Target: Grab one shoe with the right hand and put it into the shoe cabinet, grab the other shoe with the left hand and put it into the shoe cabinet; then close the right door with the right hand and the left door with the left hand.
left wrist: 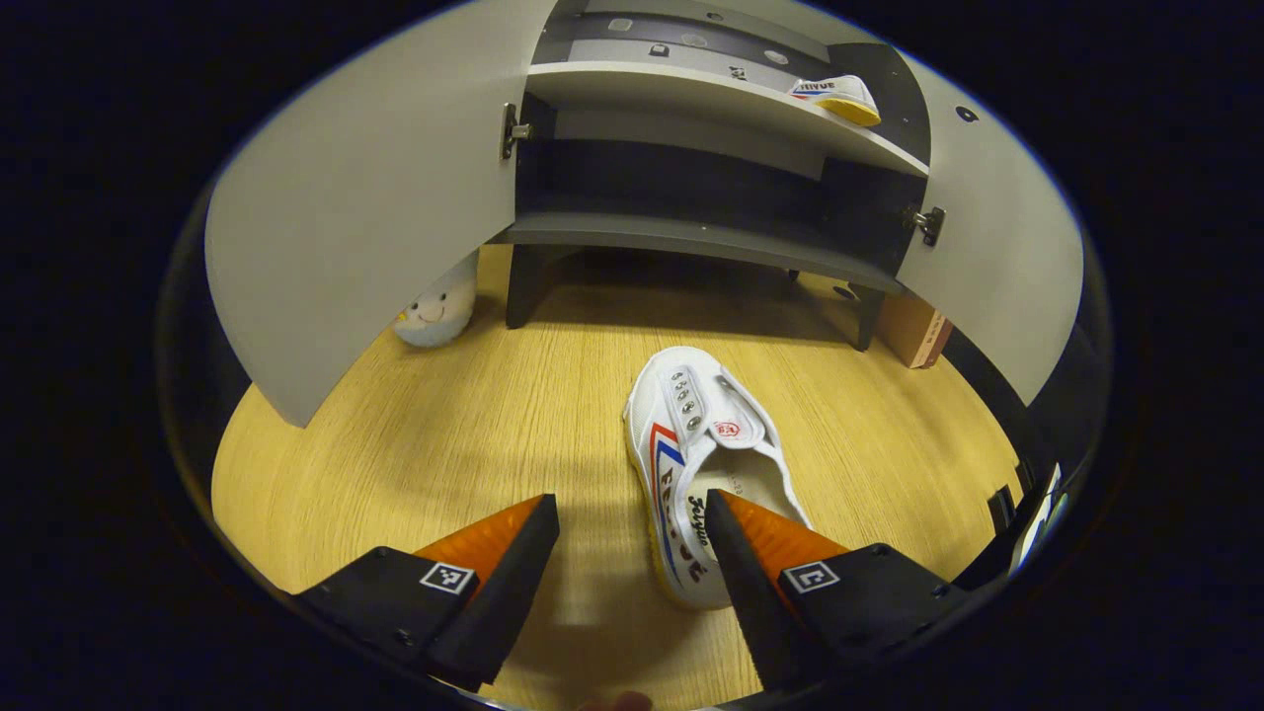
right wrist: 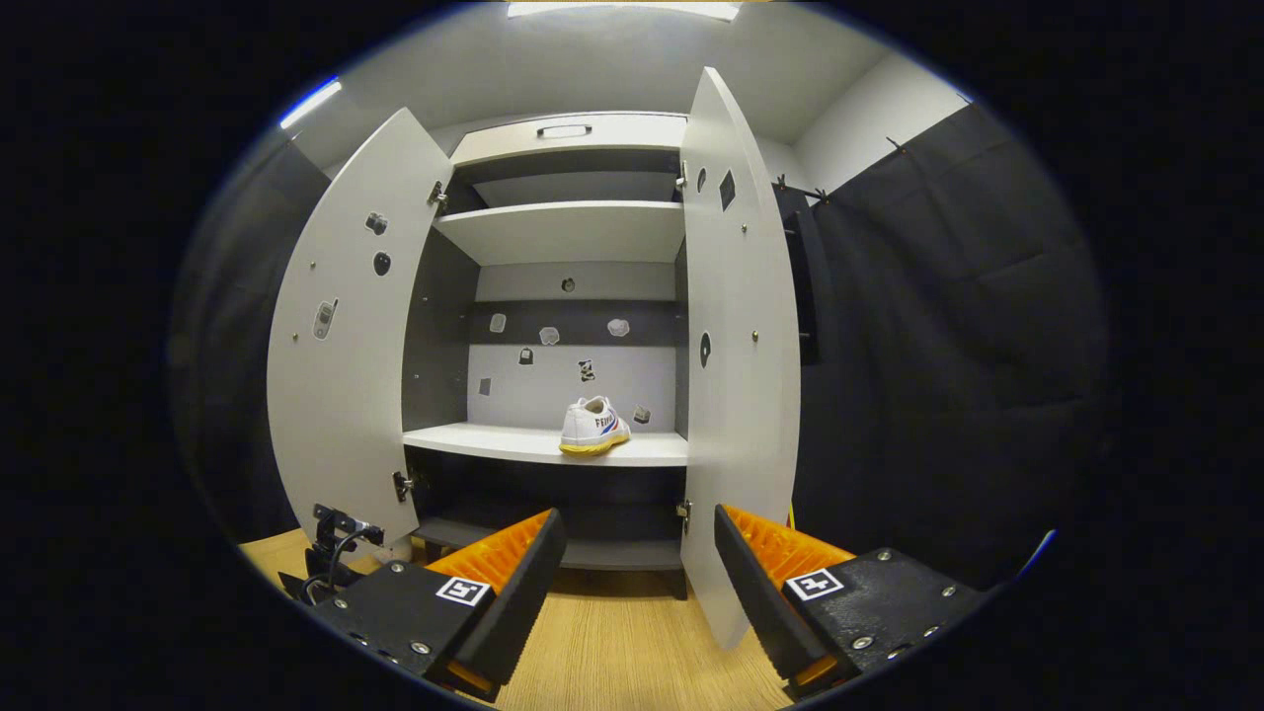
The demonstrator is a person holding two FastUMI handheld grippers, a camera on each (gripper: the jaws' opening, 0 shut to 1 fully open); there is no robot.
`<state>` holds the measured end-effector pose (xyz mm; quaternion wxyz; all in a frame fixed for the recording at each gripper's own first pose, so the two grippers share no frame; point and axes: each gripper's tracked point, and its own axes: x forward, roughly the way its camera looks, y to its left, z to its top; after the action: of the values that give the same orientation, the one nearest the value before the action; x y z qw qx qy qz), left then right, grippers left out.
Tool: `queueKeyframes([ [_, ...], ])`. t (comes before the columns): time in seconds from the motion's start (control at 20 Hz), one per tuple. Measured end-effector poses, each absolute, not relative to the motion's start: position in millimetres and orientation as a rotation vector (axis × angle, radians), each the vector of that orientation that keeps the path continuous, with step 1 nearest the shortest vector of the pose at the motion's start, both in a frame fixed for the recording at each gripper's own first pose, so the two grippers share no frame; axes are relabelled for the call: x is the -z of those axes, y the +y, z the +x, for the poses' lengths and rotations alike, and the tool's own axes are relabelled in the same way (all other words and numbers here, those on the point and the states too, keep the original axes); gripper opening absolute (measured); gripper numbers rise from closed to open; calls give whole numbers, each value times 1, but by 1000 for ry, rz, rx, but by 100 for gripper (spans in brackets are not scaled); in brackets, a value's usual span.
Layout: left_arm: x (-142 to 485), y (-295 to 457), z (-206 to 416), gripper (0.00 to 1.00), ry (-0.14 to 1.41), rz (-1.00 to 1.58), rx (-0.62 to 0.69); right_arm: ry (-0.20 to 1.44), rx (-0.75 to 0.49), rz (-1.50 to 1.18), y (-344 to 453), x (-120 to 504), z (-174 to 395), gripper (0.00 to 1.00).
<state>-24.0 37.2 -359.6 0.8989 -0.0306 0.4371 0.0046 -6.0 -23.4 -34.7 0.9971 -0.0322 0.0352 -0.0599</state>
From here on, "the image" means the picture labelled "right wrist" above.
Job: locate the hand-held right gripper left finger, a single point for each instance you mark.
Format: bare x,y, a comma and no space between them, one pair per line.
523,602

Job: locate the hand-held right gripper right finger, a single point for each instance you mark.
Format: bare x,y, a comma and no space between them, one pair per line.
755,602

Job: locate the white shoe cabinet door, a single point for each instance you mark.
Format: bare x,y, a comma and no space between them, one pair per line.
741,395
346,395

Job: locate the white shoe cabinet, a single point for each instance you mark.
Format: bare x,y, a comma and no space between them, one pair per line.
543,395

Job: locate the white cabinet shelf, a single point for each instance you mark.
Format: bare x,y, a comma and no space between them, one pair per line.
563,232
474,442

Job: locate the small ceiling light panel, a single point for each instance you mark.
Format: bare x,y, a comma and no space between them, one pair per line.
311,103

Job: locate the large ceiling light panel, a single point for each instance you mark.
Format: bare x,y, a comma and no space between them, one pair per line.
622,9

